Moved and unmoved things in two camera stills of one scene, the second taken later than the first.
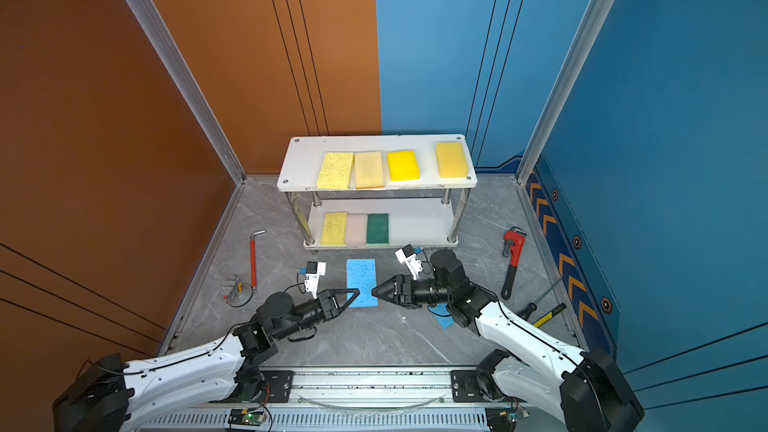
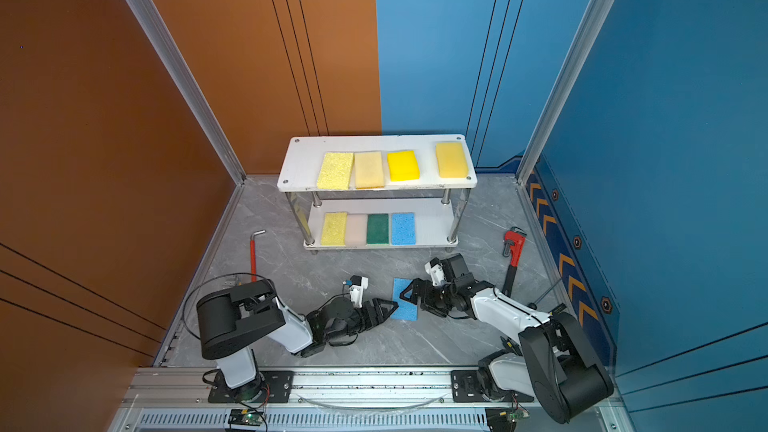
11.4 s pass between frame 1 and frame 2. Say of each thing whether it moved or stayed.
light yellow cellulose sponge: stayed
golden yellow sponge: stayed
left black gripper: moved
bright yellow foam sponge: stayed
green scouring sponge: stayed
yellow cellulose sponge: stayed
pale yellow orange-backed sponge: stayed
